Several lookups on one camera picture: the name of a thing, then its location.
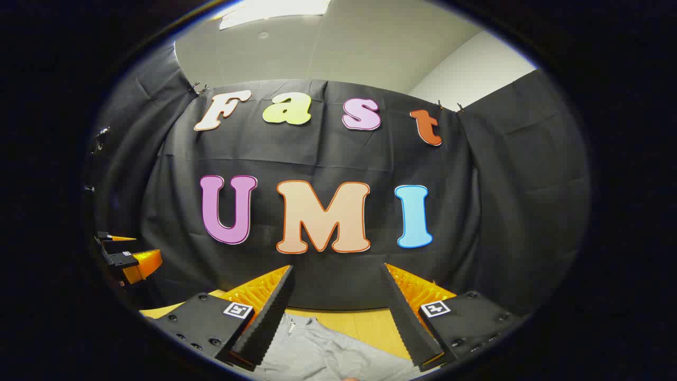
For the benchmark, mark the black backdrop cloth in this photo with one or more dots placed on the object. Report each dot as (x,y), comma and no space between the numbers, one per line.
(328,159)

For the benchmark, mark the grey zip-neck sweatshirt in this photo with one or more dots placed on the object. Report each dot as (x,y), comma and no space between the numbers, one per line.
(317,354)

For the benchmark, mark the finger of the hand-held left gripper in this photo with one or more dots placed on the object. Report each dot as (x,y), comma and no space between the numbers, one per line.
(113,238)
(140,264)

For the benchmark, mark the white ceiling light panel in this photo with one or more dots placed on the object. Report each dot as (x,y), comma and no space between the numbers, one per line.
(275,9)

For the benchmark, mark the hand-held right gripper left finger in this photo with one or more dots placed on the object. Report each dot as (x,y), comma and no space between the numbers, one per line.
(267,323)

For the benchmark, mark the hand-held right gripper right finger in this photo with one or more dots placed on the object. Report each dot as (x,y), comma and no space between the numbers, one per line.
(407,323)

